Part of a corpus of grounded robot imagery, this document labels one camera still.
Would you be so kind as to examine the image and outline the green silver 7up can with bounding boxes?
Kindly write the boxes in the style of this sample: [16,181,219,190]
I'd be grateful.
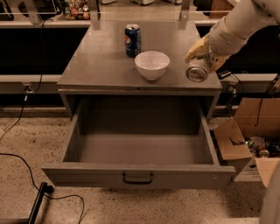
[185,56,210,82]

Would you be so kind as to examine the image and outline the black hanging cable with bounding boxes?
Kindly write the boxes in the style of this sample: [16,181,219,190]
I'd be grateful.
[0,19,47,142]

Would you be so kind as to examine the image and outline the black drawer handle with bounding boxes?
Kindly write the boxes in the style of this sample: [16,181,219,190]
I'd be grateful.
[122,173,154,185]

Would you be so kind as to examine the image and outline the white ceramic bowl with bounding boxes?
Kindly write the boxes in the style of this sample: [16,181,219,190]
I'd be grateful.
[134,51,170,81]

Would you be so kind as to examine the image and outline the black floor cable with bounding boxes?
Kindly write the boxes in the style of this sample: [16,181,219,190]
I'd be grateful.
[0,152,86,224]

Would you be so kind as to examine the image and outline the blue pepsi can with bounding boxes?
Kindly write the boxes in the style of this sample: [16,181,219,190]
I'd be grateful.
[124,24,142,58]

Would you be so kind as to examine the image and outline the red can in box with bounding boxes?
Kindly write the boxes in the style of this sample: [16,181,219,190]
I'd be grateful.
[255,145,270,158]

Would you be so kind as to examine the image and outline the grey cabinet counter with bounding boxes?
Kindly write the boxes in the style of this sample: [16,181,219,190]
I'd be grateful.
[58,20,221,116]

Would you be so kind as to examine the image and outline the small black device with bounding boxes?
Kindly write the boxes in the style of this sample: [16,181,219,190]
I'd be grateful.
[217,70,231,79]

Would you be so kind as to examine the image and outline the grey open top drawer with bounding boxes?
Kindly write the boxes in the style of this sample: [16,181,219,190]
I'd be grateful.
[42,95,235,189]

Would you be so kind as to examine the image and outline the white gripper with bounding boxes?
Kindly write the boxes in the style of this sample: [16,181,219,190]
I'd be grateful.
[185,17,249,72]

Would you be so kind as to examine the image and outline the black metal stand leg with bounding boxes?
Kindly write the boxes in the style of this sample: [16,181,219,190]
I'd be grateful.
[0,181,54,224]

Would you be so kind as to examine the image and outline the colourful snack items pile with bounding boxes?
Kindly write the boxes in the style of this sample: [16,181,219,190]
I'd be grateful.
[64,0,90,20]

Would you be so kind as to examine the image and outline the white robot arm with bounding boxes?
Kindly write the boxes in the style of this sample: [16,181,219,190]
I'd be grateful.
[185,0,280,75]

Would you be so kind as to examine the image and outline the brown cardboard box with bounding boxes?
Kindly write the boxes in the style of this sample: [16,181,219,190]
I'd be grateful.
[213,98,280,187]

